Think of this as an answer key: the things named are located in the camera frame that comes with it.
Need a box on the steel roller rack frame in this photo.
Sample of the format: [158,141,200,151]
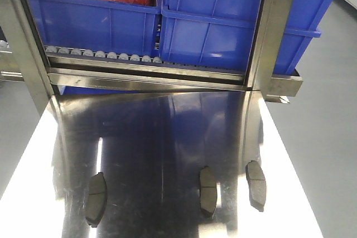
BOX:
[1,0,302,113]

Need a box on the blue plastic bin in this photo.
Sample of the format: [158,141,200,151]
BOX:
[27,0,162,56]
[160,0,333,75]

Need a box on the grey brake pad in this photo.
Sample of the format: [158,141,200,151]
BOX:
[199,166,218,217]
[85,172,108,228]
[245,161,267,212]

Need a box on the right blue plastic bin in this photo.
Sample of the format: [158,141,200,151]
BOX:
[160,0,333,75]

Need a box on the left blue plastic bin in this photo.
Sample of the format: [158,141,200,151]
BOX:
[27,0,162,56]

